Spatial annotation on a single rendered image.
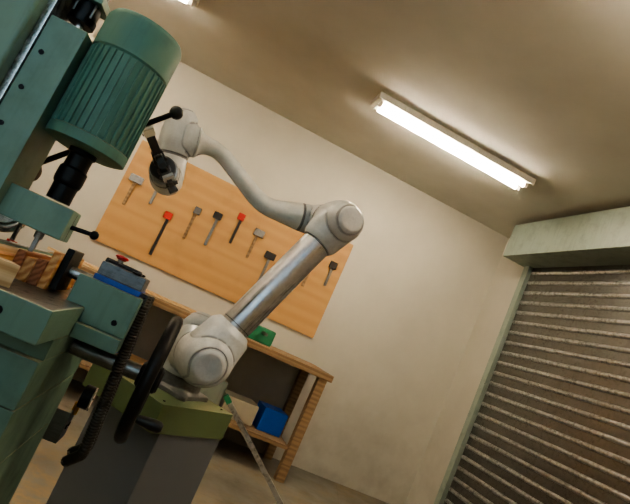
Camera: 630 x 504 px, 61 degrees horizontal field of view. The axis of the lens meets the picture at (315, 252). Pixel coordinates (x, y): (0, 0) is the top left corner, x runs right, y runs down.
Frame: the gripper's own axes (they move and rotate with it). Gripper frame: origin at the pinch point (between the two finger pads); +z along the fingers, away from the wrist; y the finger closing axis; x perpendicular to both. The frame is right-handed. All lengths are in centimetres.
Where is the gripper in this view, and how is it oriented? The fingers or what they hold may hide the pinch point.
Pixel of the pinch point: (158, 152)
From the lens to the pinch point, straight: 152.3
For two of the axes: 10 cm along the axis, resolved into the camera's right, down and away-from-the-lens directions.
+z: 2.0, -0.8, -9.8
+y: -3.9, -9.2, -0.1
